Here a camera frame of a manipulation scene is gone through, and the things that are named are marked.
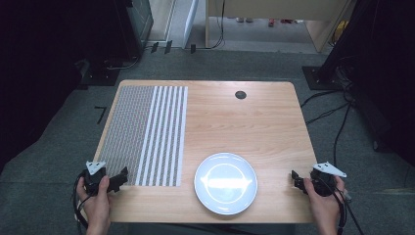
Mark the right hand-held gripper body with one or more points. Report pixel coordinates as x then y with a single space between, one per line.
323 182

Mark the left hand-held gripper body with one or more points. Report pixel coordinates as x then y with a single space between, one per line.
95 180

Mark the person's right hand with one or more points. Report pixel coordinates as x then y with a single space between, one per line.
321 209

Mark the person's left hand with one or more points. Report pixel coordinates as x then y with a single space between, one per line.
98 209

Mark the grey white striped placemat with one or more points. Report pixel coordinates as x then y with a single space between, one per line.
143 133

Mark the white round plate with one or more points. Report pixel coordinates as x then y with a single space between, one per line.
225 184

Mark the black stand base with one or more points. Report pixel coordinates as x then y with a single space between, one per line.
98 75
318 78

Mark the black curtain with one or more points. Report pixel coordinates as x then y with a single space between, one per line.
378 71
42 65

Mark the yellow object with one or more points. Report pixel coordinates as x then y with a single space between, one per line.
341 31

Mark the small red object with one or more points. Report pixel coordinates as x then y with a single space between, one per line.
271 22

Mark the white upright panel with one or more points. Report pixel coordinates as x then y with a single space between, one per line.
191 23

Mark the light wooden desk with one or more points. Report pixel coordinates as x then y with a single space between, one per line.
280 8

